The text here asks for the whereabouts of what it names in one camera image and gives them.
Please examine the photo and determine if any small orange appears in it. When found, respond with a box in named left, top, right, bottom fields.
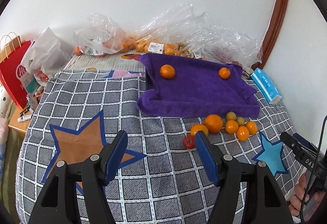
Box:
left=245, top=121, right=258, bottom=136
left=236, top=126, right=249, bottom=141

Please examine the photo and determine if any small orange front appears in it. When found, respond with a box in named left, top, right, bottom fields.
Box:
left=236, top=126, right=249, bottom=141

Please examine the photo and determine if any greenish yellow small fruit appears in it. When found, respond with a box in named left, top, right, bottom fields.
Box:
left=225, top=112, right=237, bottom=121

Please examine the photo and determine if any big round orange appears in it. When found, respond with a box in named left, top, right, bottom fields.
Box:
left=203, top=114, right=223, bottom=134

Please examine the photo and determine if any small red fruit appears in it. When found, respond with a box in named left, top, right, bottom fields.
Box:
left=182, top=136, right=195, bottom=149

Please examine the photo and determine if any orange with green patch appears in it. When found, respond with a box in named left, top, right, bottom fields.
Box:
left=190, top=123, right=209, bottom=137

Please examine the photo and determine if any orange with stem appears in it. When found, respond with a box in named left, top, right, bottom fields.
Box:
left=218, top=67, right=231, bottom=80

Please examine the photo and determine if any large orange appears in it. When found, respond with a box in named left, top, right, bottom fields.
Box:
left=159, top=64, right=176, bottom=80

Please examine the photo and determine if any small orange kumquat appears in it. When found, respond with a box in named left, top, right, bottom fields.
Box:
left=224, top=119, right=239, bottom=134

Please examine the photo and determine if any right hand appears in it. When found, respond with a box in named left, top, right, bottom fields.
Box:
left=288, top=173, right=326, bottom=221

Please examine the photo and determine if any blue tissue pack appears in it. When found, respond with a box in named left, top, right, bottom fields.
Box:
left=251, top=68, right=282, bottom=105

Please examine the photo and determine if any grey checkered cloth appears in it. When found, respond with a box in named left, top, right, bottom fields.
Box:
left=15, top=69, right=307, bottom=224

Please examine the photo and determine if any wooden side table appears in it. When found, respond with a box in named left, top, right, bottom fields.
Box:
left=8, top=108, right=32, bottom=139

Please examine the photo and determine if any clear bag of red fruit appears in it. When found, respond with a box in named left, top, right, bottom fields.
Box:
left=187, top=26, right=263, bottom=68

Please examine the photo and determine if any purple towel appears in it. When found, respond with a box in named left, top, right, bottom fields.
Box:
left=136, top=53, right=260, bottom=118

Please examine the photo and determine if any newspaper sheet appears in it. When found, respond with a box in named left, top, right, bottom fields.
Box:
left=64, top=51, right=145, bottom=72

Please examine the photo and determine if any white plastic bag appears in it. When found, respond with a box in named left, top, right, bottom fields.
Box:
left=20, top=27, right=72, bottom=94

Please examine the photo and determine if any red paper shopping bag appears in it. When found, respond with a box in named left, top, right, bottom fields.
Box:
left=1, top=32, right=31, bottom=108

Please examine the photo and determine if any clear bag of tangerines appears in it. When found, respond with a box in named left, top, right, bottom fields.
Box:
left=74, top=13, right=136, bottom=56

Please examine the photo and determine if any clear bag of kumquats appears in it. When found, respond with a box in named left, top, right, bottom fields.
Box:
left=132, top=3, right=211, bottom=59

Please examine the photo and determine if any black cable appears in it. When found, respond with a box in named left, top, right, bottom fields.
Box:
left=300, top=114, right=327, bottom=224

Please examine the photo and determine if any brown wooden door frame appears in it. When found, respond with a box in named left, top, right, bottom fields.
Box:
left=252, top=0, right=289, bottom=70

